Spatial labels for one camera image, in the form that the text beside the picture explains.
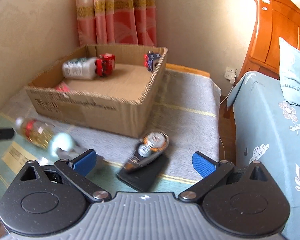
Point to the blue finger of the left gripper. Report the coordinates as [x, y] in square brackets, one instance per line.
[6, 133]

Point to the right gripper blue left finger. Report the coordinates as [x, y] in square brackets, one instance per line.
[73, 173]

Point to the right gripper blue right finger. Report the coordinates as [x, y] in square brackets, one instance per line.
[214, 174]

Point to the light blue egg case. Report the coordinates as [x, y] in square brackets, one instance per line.
[62, 141]

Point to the golden capsule bottle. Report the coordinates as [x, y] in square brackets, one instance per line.
[35, 131]

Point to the black remote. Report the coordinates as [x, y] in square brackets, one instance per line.
[143, 179]

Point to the white green medicine bottle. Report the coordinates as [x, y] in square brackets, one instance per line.
[83, 68]

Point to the red toy train block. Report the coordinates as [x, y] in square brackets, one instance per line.
[105, 65]

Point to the dark blue toy block car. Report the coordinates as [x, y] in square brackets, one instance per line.
[151, 59]

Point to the grey animal figurine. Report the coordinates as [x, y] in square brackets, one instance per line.
[71, 153]

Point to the pink refill case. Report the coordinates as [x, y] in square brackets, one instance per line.
[62, 87]

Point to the yellow greeting card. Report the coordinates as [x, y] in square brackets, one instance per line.
[15, 157]

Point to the blue floral bed sheet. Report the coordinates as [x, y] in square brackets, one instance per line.
[268, 130]

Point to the open cardboard box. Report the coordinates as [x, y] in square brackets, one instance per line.
[120, 103]

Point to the light blue pillow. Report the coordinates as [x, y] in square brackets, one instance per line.
[289, 72]

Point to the pink patterned curtain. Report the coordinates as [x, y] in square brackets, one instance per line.
[117, 21]

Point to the wooden bed headboard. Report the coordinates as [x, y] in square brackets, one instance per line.
[274, 19]

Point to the white wall charger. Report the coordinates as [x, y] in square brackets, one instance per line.
[230, 74]

